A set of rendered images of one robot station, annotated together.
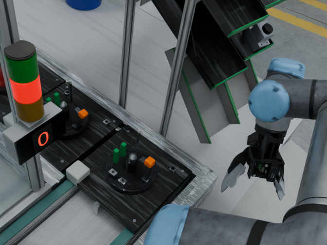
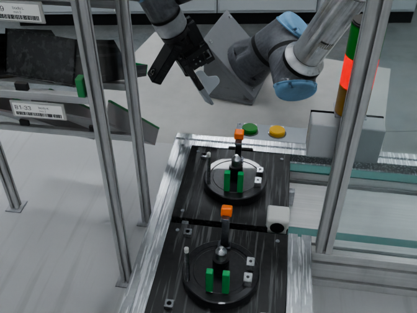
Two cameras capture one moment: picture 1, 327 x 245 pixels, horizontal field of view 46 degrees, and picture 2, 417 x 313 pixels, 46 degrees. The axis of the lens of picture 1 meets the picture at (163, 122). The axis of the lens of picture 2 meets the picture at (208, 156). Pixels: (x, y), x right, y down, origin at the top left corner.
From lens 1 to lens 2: 123 cm
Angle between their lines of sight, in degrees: 74
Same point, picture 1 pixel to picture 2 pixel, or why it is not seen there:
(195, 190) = (208, 142)
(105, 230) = (298, 192)
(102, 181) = (266, 197)
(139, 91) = (53, 288)
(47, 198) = not seen: hidden behind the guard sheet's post
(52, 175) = (297, 246)
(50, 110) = (322, 117)
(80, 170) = (277, 210)
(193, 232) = not seen: outside the picture
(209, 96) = not seen: hidden behind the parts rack
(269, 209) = (163, 125)
